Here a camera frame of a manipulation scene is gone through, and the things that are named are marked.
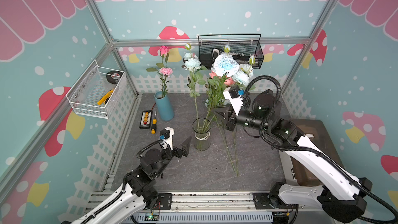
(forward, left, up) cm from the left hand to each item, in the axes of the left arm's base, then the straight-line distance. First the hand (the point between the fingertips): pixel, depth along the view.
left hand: (183, 136), depth 72 cm
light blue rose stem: (+4, -24, -22) cm, 33 cm away
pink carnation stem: (+32, +11, +13) cm, 36 cm away
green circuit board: (-30, +14, -24) cm, 41 cm away
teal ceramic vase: (+24, +15, -7) cm, 29 cm away
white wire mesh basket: (+19, +44, +9) cm, 49 cm away
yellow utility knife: (+14, +38, +11) cm, 42 cm away
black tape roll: (+28, +38, +12) cm, 49 cm away
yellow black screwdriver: (+20, +24, -22) cm, 38 cm away
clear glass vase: (+9, -8, -5) cm, 13 cm away
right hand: (0, -13, +20) cm, 23 cm away
